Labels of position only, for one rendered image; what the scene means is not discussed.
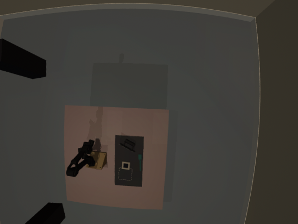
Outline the beige square tile with black center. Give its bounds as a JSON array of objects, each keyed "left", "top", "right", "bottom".
[{"left": 121, "top": 162, "right": 130, "bottom": 170}]

